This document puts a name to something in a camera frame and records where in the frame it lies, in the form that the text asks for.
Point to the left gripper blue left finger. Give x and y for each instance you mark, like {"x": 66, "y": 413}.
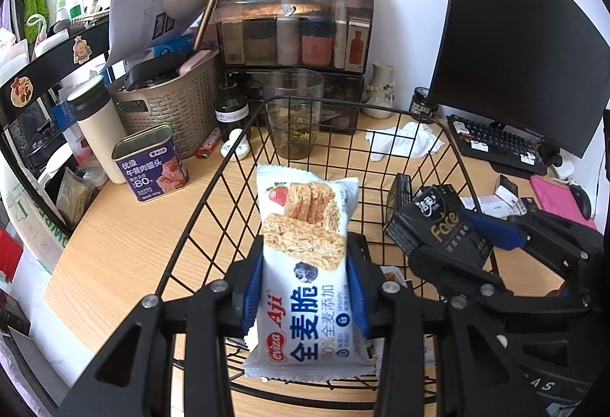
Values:
{"x": 251, "y": 290}

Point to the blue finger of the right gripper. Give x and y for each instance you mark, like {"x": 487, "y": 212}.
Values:
{"x": 501, "y": 234}
{"x": 452, "y": 277}

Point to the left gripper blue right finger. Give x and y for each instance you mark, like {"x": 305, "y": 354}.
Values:
{"x": 358, "y": 298}

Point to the long white pink packet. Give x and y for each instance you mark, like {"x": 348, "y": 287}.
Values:
{"x": 494, "y": 206}

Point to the small white cracker packet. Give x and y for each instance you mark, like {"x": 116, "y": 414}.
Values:
{"x": 394, "y": 273}

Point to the black Face tissue pack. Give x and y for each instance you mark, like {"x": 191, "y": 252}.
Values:
{"x": 436, "y": 218}
{"x": 399, "y": 195}
{"x": 506, "y": 190}

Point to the white Aji cracker packet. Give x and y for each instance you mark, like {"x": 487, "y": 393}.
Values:
{"x": 305, "y": 329}

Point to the pink mouse pad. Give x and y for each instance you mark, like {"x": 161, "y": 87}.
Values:
{"x": 558, "y": 200}

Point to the black computer mouse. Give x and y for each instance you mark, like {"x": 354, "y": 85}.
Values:
{"x": 582, "y": 200}

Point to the dark mechanical keyboard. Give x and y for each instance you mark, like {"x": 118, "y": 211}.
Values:
{"x": 507, "y": 153}

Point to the white crumpled cloth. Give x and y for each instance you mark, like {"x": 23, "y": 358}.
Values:
{"x": 413, "y": 140}

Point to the small dark glass jar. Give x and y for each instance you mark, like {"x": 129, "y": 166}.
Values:
{"x": 422, "y": 106}

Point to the red lighter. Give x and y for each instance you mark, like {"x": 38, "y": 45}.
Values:
{"x": 207, "y": 147}

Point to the purple luncheon meat tin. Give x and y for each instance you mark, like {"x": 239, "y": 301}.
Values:
{"x": 150, "y": 162}

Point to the small cream ceramic vase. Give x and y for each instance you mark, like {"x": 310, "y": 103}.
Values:
{"x": 379, "y": 93}

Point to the dark brown dropper bottle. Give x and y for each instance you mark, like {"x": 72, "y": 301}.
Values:
{"x": 231, "y": 109}

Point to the black curved monitor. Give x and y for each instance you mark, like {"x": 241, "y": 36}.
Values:
{"x": 540, "y": 66}

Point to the clear glass jar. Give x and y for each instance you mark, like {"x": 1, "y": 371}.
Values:
{"x": 293, "y": 107}

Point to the brown woven plastic basket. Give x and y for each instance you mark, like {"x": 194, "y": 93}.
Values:
{"x": 186, "y": 103}

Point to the white thermos bottle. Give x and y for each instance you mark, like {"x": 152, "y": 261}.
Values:
{"x": 99, "y": 121}

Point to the dark acrylic cosmetics organizer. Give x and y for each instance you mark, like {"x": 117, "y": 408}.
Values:
{"x": 331, "y": 37}

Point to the black wire basket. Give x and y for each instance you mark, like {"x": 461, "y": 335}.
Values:
{"x": 226, "y": 219}

